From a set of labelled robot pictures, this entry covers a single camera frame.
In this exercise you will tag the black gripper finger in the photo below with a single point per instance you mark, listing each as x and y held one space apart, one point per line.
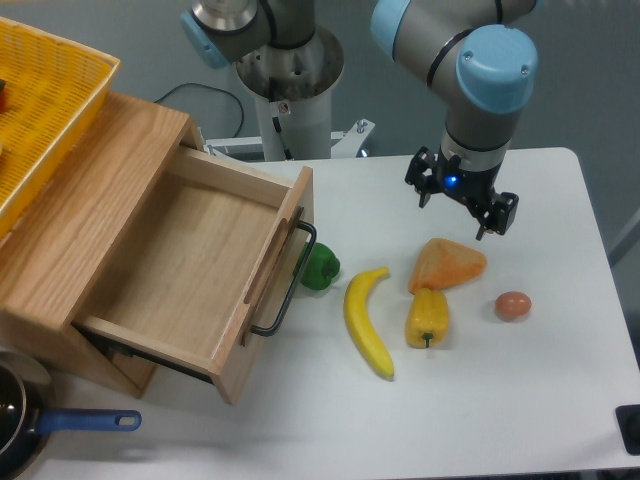
421 175
496 214

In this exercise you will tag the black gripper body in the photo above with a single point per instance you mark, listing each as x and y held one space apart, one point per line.
473 189

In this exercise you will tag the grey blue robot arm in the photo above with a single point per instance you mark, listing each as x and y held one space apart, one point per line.
467 52

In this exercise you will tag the yellow banana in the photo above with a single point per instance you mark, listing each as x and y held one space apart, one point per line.
359 324

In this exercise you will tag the brown egg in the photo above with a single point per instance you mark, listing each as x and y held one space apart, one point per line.
512 305

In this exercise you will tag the green bell pepper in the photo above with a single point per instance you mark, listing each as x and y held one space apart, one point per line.
321 269

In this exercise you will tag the yellow bell pepper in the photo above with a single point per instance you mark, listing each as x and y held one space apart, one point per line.
427 322

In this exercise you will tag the open wooden drawer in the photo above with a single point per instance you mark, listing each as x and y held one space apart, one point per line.
210 253

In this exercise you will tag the wooden drawer cabinet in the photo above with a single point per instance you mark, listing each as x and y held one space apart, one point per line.
52 258

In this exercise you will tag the yellow plastic basket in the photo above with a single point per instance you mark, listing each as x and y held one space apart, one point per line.
51 91

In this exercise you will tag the white metal mounting bracket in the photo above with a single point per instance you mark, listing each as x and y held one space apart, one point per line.
308 143

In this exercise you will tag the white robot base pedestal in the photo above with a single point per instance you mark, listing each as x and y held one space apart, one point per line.
292 88

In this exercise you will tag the black metal drawer handle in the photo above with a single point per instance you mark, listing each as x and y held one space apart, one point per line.
297 275

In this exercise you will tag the blue handled frying pan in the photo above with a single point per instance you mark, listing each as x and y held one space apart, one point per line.
29 414

